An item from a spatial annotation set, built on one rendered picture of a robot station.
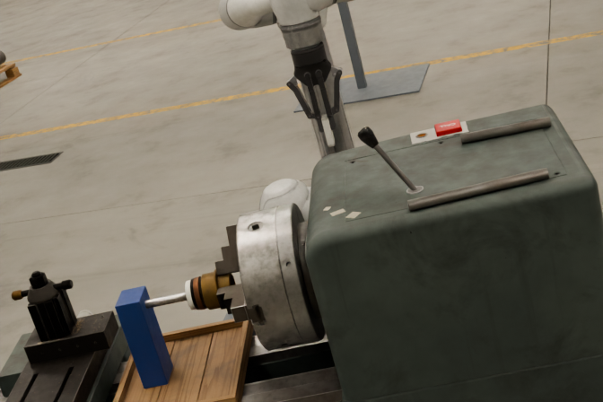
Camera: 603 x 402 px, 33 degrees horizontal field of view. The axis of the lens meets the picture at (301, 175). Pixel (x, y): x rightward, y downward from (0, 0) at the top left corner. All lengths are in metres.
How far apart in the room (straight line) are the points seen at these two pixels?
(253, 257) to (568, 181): 0.67
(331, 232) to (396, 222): 0.13
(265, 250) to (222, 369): 0.38
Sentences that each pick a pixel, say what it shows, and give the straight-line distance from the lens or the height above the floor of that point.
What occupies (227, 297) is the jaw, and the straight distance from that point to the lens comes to 2.26.
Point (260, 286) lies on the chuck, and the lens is 2.17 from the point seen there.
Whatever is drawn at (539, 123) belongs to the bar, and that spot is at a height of 1.27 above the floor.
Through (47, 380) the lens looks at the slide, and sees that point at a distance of 2.48.
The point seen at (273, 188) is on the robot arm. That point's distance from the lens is 2.86.
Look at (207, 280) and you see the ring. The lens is 2.32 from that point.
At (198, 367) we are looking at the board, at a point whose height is 0.89.
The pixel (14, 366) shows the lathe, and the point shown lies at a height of 0.93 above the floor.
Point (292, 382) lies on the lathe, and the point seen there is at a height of 0.86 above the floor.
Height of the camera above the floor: 2.08
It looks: 20 degrees down
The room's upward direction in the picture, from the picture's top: 15 degrees counter-clockwise
